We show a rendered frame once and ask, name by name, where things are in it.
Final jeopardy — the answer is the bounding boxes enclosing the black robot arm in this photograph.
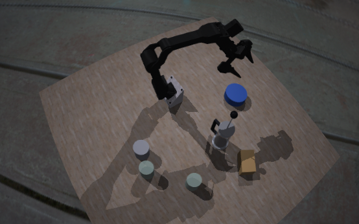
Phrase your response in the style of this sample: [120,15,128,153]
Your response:
[140,19,248,100]

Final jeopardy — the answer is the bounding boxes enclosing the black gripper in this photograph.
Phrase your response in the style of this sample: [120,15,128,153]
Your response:
[217,39,253,78]

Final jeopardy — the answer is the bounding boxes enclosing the glass french press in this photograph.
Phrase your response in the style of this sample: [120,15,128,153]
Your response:
[210,111,238,150]

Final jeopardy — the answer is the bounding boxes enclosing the blue cylinder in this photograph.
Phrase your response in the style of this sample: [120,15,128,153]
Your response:
[224,84,248,107]

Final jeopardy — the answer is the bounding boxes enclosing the brown cube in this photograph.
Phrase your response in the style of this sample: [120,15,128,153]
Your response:
[237,150,256,175]

